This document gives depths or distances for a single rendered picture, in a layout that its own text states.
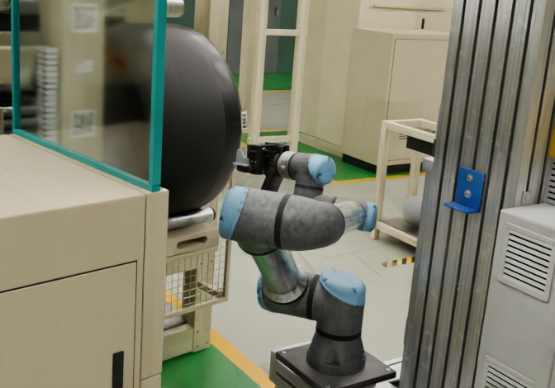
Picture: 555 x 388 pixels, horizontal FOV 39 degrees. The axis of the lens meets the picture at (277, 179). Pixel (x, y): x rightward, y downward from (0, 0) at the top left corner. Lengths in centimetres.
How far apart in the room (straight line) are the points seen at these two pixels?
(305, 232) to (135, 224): 35
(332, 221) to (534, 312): 44
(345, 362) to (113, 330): 72
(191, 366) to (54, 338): 212
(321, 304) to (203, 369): 159
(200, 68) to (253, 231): 80
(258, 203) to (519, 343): 61
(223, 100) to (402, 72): 474
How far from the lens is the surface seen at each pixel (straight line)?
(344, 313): 193
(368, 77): 703
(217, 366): 349
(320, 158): 196
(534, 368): 169
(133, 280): 144
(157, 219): 143
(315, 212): 157
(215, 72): 230
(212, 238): 250
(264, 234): 158
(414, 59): 700
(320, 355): 198
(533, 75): 166
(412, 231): 508
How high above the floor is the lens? 166
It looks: 15 degrees down
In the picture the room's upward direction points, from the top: 4 degrees clockwise
